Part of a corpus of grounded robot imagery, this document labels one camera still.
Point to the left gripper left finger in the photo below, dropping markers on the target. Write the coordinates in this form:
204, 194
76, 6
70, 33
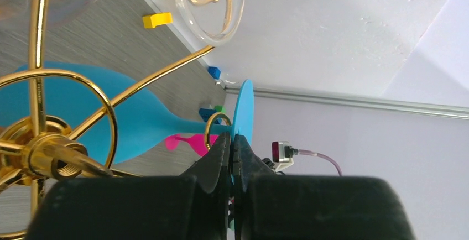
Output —
193, 205

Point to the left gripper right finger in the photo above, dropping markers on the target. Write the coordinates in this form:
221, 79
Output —
272, 206

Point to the pink wine glass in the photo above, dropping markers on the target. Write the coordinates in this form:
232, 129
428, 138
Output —
197, 143

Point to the blue wine glass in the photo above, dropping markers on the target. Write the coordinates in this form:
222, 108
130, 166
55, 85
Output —
96, 117

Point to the blue studded toy block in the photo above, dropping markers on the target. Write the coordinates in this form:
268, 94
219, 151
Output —
205, 113

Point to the green toy block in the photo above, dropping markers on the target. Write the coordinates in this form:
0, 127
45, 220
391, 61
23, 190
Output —
220, 109

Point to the blue toy block far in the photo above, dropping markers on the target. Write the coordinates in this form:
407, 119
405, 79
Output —
214, 72

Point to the yellow toy piece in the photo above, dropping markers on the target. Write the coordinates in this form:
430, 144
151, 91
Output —
155, 20

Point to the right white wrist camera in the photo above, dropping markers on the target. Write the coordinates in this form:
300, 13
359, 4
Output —
282, 155

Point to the gold wire glass rack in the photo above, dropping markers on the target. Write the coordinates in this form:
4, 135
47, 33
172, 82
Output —
33, 15

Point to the aluminium rail frame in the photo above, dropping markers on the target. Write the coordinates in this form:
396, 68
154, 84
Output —
425, 109

